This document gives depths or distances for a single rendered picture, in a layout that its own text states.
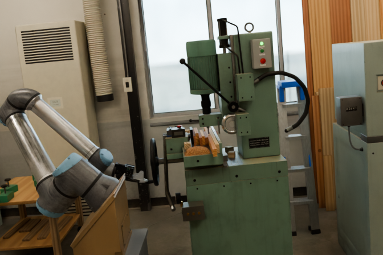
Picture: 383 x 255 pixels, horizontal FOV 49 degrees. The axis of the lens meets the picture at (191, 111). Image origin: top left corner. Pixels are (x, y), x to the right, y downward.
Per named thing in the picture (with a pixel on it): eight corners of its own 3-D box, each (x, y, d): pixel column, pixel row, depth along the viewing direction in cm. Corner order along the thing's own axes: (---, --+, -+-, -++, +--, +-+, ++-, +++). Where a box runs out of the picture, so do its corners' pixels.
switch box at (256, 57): (252, 68, 237) (249, 40, 235) (269, 66, 237) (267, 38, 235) (254, 69, 231) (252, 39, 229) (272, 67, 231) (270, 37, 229)
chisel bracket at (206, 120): (199, 127, 255) (198, 114, 254) (222, 125, 255) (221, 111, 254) (200, 130, 248) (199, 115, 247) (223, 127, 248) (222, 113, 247)
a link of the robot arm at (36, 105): (26, 76, 234) (118, 156, 234) (15, 93, 238) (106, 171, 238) (13, 80, 223) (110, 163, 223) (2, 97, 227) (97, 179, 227)
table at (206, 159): (167, 144, 283) (167, 136, 282) (212, 140, 283) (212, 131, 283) (166, 169, 223) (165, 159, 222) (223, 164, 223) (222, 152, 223)
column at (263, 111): (237, 150, 266) (228, 36, 256) (272, 147, 267) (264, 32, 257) (243, 159, 244) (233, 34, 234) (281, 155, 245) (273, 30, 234)
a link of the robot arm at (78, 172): (93, 181, 193) (62, 157, 191) (73, 204, 199) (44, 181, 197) (104, 166, 207) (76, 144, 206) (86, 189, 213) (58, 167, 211)
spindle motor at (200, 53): (189, 93, 257) (184, 42, 253) (218, 90, 258) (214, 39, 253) (191, 96, 240) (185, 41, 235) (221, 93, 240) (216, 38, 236)
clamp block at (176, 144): (167, 148, 259) (165, 134, 258) (188, 145, 260) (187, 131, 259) (166, 153, 245) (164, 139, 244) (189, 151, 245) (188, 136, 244)
